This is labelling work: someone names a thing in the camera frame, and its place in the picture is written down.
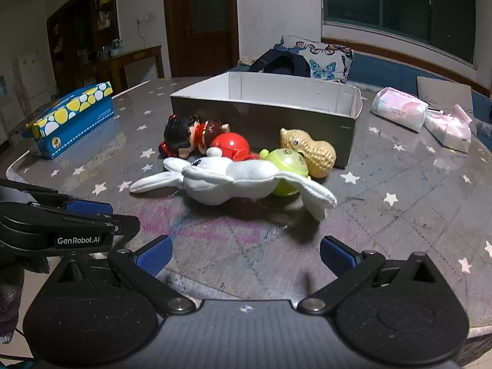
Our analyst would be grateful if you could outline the pink tissue pack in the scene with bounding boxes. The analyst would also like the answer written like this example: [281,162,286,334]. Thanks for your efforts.
[371,87,429,133]
[424,105,473,152]

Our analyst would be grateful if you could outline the white plush toy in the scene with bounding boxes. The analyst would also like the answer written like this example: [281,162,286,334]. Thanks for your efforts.
[129,156,338,221]

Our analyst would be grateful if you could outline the brown wooden door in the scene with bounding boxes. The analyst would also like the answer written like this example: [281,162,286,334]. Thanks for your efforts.
[161,0,241,78]

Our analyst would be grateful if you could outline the dark window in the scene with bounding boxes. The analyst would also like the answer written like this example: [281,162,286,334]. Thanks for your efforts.
[320,0,477,64]

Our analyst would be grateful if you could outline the black backpack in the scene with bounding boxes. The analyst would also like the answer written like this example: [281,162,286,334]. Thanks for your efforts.
[248,48,310,78]

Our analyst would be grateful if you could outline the black haired doll figure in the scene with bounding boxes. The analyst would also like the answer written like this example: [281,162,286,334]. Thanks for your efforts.
[159,113,201,158]

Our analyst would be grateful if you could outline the dark wooden bookcase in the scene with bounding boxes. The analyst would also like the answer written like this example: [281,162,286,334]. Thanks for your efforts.
[46,0,120,85]

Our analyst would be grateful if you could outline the green round toy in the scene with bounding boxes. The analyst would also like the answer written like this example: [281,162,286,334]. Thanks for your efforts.
[259,148,311,196]

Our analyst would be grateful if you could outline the white cushion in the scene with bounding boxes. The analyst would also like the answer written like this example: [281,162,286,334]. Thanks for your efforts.
[417,76,474,113]

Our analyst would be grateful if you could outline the grey cardboard box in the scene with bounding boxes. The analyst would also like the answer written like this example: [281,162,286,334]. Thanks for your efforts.
[170,71,363,170]

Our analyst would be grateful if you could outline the star printed tablecloth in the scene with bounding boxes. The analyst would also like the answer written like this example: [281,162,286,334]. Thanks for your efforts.
[6,76,492,354]

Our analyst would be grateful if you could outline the wooden side table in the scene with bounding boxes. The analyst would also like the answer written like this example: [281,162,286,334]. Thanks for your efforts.
[79,45,165,93]

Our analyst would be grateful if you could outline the butterfly print pillow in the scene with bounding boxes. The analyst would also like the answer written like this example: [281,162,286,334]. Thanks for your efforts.
[279,34,353,83]

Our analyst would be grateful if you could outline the person's left hand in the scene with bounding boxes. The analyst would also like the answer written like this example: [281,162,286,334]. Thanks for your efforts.
[0,256,50,344]

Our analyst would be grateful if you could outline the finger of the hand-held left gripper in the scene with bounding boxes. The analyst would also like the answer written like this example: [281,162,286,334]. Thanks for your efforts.
[0,179,114,216]
[113,216,141,244]

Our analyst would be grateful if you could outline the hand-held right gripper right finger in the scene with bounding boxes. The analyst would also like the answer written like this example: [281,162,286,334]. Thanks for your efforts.
[298,236,448,316]

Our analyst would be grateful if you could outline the blue dotted tissue box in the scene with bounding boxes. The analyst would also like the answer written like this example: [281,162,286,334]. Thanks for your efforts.
[26,81,115,160]

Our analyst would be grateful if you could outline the blue sofa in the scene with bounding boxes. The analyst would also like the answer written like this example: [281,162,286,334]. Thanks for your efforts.
[346,52,492,108]

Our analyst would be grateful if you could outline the red round toy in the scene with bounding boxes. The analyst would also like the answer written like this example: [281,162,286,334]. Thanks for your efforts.
[209,133,259,161]

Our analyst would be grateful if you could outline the beige peanut toy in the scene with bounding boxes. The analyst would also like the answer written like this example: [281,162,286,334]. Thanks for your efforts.
[279,128,337,179]

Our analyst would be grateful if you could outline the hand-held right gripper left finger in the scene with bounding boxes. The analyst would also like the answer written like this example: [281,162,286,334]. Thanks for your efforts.
[46,236,196,316]

